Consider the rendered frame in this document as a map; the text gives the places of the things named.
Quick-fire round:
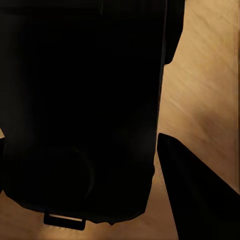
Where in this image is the digital camera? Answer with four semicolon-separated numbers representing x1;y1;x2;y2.
0;0;186;231

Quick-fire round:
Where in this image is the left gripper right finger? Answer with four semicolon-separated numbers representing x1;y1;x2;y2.
157;133;240;240

